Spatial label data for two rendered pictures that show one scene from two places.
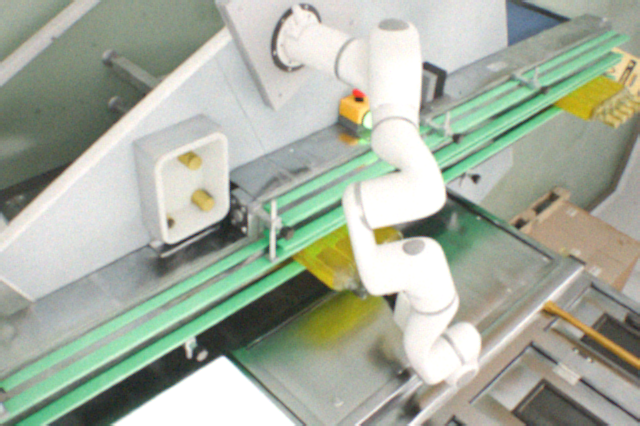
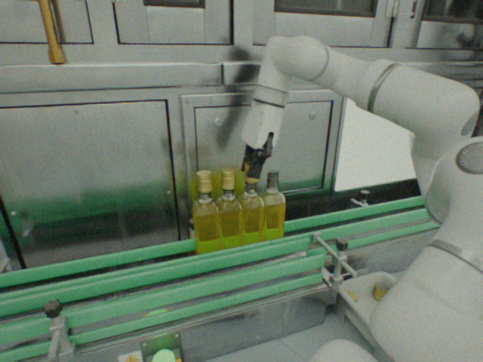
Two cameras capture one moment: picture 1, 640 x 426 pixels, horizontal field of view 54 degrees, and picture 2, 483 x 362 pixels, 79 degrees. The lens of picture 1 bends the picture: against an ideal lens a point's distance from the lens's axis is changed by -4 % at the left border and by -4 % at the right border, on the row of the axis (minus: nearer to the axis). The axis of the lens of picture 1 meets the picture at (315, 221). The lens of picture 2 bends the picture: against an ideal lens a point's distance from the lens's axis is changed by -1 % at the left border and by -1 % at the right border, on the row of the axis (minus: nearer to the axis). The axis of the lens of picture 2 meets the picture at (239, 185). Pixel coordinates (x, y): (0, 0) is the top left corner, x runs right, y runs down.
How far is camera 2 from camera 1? 1.27 m
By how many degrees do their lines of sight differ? 53
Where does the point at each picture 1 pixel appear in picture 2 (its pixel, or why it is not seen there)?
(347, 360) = (281, 140)
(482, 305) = (124, 115)
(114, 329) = (415, 226)
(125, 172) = not seen: hidden behind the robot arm
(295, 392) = (324, 139)
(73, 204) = not seen: hidden behind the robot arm
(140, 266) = (381, 265)
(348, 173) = (229, 295)
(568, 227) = not seen: outside the picture
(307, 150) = (245, 333)
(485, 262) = (67, 157)
